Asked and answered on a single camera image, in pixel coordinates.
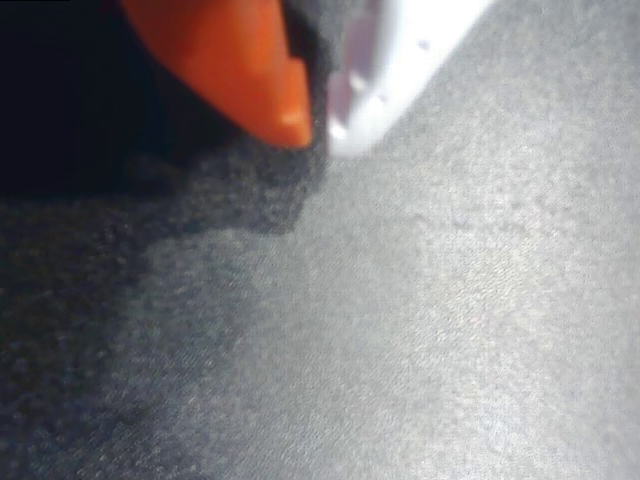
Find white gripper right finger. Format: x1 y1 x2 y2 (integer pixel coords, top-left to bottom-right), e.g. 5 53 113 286
325 0 496 160

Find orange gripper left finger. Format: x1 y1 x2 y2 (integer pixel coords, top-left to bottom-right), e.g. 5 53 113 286
119 0 315 150

